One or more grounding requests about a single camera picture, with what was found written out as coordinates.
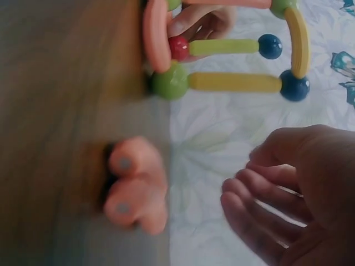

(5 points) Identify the dark blue ball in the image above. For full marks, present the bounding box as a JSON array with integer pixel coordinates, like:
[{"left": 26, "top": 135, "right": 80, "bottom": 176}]
[
  {"left": 257, "top": 33, "right": 283, "bottom": 60},
  {"left": 279, "top": 69, "right": 311, "bottom": 103}
]

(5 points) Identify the red ball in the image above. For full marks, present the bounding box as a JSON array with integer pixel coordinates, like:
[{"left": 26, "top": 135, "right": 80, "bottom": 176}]
[{"left": 168, "top": 35, "right": 190, "bottom": 62}]

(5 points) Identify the person's left hand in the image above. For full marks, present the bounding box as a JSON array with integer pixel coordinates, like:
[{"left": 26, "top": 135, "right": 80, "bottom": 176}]
[{"left": 167, "top": 4, "right": 238, "bottom": 63}]

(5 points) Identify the yellow curved magnetic stick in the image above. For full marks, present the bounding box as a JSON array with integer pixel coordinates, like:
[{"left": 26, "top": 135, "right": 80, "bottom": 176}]
[{"left": 285, "top": 7, "right": 310, "bottom": 79}]

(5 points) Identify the light green magnetic stick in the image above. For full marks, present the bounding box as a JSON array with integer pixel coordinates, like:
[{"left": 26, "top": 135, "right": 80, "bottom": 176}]
[{"left": 188, "top": 38, "right": 260, "bottom": 57}]

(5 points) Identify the pink curved magnetic stick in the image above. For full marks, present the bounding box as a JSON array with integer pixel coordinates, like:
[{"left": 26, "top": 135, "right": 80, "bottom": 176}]
[
  {"left": 108, "top": 135, "right": 168, "bottom": 192},
  {"left": 143, "top": 0, "right": 172, "bottom": 74},
  {"left": 104, "top": 177, "right": 169, "bottom": 236}
]

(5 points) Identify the person's right hand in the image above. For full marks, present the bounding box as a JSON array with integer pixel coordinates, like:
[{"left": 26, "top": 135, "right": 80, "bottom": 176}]
[{"left": 220, "top": 124, "right": 355, "bottom": 266}]

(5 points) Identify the yellow straight magnetic stick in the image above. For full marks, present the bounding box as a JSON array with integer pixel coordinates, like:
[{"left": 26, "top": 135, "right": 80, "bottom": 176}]
[{"left": 188, "top": 71, "right": 282, "bottom": 94}]

